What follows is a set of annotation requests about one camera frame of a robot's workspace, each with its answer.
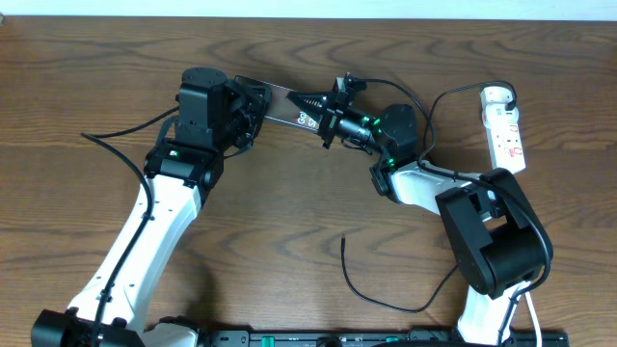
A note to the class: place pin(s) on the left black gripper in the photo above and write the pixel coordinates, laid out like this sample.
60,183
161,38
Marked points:
241,93

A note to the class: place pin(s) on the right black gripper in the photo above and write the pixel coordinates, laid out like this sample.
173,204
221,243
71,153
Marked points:
326,105

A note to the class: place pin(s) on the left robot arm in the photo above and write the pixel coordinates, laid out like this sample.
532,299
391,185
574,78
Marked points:
111,310

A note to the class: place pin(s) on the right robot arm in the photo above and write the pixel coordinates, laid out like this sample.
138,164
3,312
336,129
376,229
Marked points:
500,247

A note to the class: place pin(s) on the white charger plug adapter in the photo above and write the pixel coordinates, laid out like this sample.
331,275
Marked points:
495,94

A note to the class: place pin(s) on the white power strip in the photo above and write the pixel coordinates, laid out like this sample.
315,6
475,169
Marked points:
504,137

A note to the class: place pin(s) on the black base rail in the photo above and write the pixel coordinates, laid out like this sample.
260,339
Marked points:
361,338

